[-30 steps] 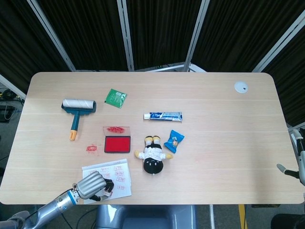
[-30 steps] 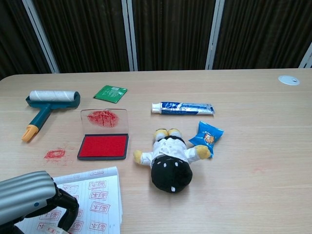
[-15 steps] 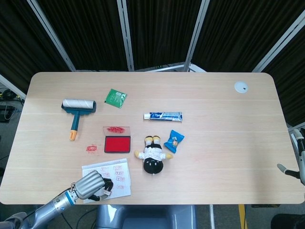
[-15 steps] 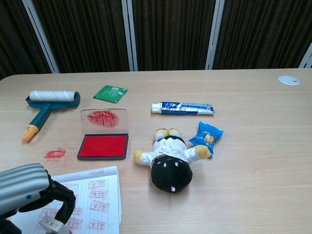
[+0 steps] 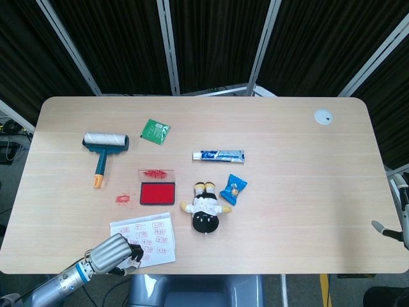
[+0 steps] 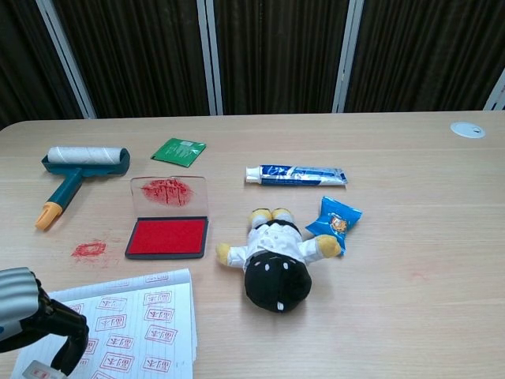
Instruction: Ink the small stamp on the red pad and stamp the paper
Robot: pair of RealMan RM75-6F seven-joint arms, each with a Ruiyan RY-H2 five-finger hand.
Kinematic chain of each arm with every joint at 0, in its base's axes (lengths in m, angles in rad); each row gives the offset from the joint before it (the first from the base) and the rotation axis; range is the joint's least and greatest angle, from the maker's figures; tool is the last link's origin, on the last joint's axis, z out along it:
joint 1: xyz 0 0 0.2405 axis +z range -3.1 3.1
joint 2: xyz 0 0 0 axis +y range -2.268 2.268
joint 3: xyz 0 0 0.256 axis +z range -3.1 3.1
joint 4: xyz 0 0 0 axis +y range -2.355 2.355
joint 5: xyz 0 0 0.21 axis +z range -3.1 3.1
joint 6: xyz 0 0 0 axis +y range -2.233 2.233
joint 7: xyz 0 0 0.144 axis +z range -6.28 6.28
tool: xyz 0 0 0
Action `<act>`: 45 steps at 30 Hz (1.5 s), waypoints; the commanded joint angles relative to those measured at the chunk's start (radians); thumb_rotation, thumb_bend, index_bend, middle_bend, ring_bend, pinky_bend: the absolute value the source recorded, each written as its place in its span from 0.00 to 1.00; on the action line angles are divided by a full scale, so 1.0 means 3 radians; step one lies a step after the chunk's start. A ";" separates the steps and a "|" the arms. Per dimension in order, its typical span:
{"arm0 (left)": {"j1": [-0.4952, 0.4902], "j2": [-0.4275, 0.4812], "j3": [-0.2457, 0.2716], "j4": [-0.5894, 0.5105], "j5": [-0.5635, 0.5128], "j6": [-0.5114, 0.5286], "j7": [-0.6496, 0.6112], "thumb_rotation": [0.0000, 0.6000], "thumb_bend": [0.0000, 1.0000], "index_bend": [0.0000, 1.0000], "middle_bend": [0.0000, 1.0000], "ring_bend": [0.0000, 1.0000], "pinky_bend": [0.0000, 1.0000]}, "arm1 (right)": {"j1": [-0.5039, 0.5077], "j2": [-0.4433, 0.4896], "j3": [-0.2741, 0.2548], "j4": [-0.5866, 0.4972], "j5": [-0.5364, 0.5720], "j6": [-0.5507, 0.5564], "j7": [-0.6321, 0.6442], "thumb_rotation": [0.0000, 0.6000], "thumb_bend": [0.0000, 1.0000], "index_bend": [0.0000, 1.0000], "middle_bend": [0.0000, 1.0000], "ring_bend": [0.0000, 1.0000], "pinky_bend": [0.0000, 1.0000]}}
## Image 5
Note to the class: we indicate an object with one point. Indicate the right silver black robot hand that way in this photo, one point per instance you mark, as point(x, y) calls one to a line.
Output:
point(405, 224)

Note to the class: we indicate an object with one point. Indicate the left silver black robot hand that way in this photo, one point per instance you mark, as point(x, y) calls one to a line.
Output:
point(110, 252)

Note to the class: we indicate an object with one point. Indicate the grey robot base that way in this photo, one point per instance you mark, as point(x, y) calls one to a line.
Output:
point(198, 291)

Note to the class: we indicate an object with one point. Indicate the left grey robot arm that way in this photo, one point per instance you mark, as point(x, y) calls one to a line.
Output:
point(57, 284)

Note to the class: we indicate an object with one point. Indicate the red ink pad case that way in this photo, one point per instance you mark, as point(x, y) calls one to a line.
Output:
point(157, 194)

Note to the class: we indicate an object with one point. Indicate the white stamped paper notepad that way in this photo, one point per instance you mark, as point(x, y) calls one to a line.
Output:
point(159, 230)

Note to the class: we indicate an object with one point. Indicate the black rounded equipment base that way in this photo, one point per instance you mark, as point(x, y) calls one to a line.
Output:
point(386, 297)

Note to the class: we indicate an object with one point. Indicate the black white plush doll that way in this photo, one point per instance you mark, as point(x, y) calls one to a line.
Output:
point(206, 208)

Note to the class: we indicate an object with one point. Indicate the teal lint roller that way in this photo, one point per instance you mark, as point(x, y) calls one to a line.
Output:
point(105, 140)

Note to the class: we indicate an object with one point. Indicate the dark curtain panel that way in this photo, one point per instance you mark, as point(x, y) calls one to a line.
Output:
point(25, 64)
point(319, 48)
point(217, 41)
point(393, 112)
point(121, 48)

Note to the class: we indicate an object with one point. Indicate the green foil sachet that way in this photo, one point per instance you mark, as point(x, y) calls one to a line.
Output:
point(155, 131)

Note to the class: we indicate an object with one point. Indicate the white round grommet cap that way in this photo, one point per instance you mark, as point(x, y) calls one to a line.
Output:
point(323, 117)

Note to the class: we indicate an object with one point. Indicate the white table leg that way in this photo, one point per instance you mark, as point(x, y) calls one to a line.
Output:
point(284, 291)

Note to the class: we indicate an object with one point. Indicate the blue snack packet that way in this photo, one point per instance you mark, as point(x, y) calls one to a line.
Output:
point(234, 188)

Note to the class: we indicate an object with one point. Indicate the black floor device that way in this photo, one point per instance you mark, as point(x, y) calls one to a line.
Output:
point(8, 153)

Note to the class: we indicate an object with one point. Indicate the blue white toothpaste tube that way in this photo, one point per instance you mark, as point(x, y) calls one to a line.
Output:
point(220, 155)

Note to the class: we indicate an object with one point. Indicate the grey metal partition foot bar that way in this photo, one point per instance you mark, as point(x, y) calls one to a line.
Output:
point(265, 91)
point(217, 91)

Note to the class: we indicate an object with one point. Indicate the grey metal partition post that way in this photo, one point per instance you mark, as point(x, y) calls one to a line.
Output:
point(263, 48)
point(169, 48)
point(377, 65)
point(16, 116)
point(66, 41)

